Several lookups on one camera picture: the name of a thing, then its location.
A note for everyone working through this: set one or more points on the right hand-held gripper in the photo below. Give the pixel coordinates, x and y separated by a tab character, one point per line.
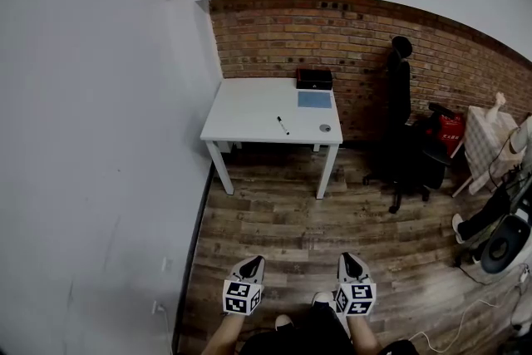
356	299

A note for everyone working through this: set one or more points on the person's right forearm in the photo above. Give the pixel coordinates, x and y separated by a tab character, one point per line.
363	334

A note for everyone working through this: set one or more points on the black storage box red edge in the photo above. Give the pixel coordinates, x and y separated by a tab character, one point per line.
313	79

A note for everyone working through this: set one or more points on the person's black clothing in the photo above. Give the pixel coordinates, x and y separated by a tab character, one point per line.
299	336

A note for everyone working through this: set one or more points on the checked cloth covered table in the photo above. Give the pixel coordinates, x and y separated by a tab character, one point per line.
482	145

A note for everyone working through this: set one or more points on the white wall socket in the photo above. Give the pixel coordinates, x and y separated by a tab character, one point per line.
158	307
167	263

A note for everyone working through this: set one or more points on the beige mannequin hand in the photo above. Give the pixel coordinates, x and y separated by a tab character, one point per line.
498	104

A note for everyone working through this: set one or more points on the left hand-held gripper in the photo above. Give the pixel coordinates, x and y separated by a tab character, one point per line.
243	297

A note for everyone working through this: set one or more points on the person's white shoe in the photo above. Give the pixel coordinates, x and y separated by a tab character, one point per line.
283	322
323	298

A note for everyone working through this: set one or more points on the person's left white shoe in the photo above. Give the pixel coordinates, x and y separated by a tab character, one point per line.
283	322

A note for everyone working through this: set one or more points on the black and white marker pen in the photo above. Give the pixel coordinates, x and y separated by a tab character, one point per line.
283	126

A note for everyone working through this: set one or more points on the white table top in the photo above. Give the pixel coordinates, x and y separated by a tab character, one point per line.
249	108

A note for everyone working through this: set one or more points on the person's left forearm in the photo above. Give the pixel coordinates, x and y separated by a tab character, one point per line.
224	334

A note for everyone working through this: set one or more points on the blue notebook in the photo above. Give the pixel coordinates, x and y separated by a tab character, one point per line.
315	100

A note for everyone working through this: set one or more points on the person's right white shoe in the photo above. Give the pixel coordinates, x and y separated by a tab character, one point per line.
323	298

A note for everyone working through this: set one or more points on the white round device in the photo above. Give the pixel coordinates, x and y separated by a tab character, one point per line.
505	245

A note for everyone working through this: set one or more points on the black office chair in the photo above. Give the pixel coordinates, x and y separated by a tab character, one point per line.
399	95

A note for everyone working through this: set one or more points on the small round grey tape roll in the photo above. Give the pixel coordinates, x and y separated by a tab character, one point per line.
325	128

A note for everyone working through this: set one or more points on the black skirting board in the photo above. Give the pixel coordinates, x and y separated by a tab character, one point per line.
195	228

